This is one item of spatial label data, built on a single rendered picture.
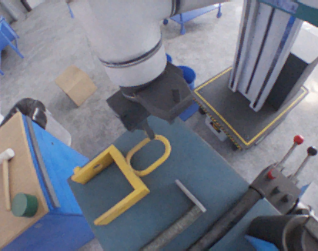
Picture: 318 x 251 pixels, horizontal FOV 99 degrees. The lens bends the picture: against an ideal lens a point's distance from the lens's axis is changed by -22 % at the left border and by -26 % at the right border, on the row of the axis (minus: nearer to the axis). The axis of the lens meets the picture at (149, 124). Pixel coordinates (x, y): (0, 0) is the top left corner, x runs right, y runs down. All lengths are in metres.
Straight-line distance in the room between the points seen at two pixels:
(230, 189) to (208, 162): 0.10
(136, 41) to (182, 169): 0.37
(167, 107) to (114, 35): 0.10
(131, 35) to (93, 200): 0.46
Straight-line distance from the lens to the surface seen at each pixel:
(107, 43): 0.19
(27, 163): 0.97
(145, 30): 0.19
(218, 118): 1.42
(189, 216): 0.43
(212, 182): 0.47
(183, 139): 0.51
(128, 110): 0.26
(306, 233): 0.31
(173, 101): 0.21
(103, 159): 0.50
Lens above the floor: 1.53
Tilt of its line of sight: 58 degrees down
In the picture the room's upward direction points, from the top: 25 degrees counter-clockwise
